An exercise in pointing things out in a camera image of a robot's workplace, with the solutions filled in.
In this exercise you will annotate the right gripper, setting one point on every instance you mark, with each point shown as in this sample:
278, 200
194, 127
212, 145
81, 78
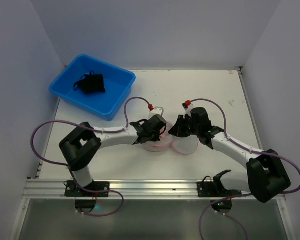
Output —
181, 125

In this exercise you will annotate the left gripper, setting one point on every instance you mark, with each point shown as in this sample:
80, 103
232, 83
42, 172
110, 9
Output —
159, 125

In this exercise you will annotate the pink bra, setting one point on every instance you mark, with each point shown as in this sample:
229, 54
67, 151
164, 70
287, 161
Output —
164, 140

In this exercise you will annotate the white mesh laundry bag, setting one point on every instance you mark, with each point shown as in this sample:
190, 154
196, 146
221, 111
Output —
183, 146

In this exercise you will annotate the black bra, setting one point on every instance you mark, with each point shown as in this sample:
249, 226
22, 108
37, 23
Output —
90, 83

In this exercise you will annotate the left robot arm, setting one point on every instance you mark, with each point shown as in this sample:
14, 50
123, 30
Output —
81, 145

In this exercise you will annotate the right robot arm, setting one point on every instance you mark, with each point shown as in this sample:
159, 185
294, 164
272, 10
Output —
266, 176

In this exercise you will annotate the blue plastic bin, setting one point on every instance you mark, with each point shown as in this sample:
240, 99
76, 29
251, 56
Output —
117, 83

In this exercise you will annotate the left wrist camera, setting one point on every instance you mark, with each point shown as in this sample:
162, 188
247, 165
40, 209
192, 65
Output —
156, 111

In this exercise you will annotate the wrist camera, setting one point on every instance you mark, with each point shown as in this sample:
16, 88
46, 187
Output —
156, 111
188, 107

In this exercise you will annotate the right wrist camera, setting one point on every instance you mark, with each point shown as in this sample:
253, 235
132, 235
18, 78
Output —
188, 107

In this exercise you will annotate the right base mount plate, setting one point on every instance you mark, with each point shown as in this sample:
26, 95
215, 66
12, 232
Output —
206, 188

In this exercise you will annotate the base mount plate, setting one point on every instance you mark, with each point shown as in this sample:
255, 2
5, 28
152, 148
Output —
95, 189
206, 188

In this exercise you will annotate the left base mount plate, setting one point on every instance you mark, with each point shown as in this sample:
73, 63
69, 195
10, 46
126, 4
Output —
95, 189

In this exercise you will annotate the aluminium rail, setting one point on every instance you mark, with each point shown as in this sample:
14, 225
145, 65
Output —
52, 189

